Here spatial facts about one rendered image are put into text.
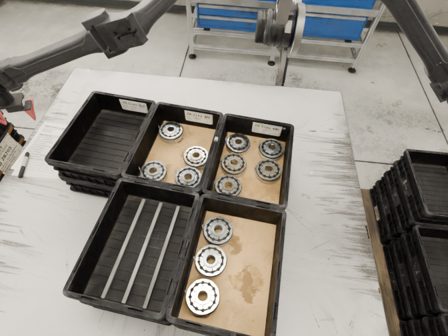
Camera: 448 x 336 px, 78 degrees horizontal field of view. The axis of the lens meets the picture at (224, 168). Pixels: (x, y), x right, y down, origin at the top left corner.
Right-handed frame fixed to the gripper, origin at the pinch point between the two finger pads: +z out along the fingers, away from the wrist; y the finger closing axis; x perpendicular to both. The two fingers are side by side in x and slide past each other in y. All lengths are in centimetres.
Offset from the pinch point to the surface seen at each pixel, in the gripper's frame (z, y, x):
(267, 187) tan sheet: 17, 85, -40
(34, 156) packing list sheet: 32.2, -11.1, 10.6
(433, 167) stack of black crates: 49, 195, -35
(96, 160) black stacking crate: 18.8, 20.3, -9.5
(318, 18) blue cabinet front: 48, 203, 129
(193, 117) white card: 12, 63, -1
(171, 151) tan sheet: 18, 51, -13
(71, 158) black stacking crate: 19.0, 10.6, -5.9
